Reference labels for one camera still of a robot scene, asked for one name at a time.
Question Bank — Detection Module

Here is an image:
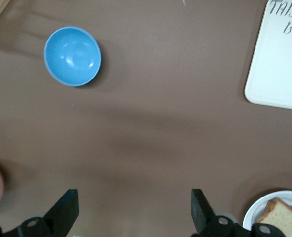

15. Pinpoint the toast bread slice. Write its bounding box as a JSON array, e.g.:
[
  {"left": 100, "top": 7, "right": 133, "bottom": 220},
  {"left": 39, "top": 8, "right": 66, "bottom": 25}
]
[{"left": 256, "top": 197, "right": 292, "bottom": 237}]

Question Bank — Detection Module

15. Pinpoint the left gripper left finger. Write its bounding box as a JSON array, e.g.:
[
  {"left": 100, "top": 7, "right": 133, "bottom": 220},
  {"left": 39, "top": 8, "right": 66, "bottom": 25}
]
[{"left": 17, "top": 189, "right": 79, "bottom": 237}]

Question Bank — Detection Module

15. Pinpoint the white round plate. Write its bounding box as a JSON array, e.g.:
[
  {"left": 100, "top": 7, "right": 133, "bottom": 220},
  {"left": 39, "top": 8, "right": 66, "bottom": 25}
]
[{"left": 242, "top": 190, "right": 292, "bottom": 237}]

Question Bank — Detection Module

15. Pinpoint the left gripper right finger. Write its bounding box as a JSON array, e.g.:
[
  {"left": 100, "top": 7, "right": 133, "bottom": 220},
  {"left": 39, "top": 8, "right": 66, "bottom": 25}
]
[{"left": 190, "top": 189, "right": 252, "bottom": 237}]

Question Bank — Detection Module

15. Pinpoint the blue bowl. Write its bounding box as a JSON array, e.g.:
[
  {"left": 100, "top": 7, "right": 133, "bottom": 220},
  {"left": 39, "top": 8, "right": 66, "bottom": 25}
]
[{"left": 43, "top": 26, "right": 102, "bottom": 87}]

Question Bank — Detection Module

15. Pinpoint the cream bear print tray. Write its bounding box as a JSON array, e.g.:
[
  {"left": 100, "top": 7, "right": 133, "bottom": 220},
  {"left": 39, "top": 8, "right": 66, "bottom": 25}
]
[{"left": 244, "top": 0, "right": 292, "bottom": 111}]

